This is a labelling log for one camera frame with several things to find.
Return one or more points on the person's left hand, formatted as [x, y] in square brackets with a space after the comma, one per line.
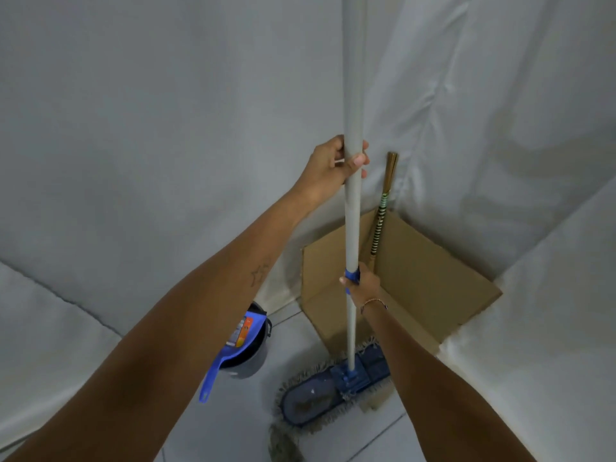
[321, 172]

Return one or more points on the blue plastic dustpan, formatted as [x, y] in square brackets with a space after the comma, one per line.
[226, 353]

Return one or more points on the person's right thumb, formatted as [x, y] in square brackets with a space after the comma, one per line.
[344, 282]

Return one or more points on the black plastic bucket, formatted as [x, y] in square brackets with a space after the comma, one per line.
[255, 353]

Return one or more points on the brown cardboard box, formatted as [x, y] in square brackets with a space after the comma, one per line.
[433, 288]

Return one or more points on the person's right hand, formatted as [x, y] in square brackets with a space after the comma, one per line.
[368, 286]

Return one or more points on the white fabric backdrop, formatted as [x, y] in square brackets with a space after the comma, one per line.
[144, 115]

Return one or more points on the person's left thumb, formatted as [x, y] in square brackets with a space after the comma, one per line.
[355, 163]

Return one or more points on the person's left forearm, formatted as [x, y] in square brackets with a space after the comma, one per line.
[159, 341]

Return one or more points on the person's right forearm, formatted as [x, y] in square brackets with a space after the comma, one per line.
[433, 389]

